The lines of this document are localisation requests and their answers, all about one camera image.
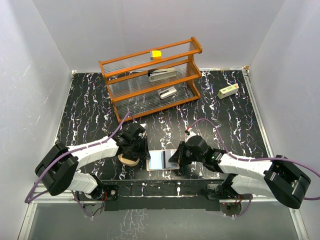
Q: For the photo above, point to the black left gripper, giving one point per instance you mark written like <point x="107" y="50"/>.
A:
<point x="144" y="154"/>

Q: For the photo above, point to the pink leather card holder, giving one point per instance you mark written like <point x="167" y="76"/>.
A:
<point x="162" y="162"/>

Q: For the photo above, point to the orange wooden shelf rack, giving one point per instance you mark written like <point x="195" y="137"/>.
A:
<point x="128" y="86"/>

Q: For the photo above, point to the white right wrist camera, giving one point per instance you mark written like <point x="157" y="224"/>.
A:
<point x="189" y="132"/>

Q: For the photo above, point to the yellow grey tape dispenser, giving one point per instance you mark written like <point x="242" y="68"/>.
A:
<point x="155" y="55"/>

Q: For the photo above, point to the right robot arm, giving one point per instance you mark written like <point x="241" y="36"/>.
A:
<point x="277" y="179"/>

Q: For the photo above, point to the large grey black stapler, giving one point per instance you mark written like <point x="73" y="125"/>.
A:
<point x="155" y="75"/>

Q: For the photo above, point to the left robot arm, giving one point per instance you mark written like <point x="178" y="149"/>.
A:
<point x="58" y="170"/>

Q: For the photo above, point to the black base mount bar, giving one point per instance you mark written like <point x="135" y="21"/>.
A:
<point x="185" y="194"/>

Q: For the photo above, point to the white staples box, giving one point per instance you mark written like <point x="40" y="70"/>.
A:
<point x="228" y="91"/>

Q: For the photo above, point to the small white stapler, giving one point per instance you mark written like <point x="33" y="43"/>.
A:
<point x="167" y="93"/>

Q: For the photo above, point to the beige card box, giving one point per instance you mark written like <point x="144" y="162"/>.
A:
<point x="128" y="162"/>

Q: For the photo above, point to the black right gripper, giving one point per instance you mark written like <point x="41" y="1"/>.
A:
<point x="177" y="157"/>

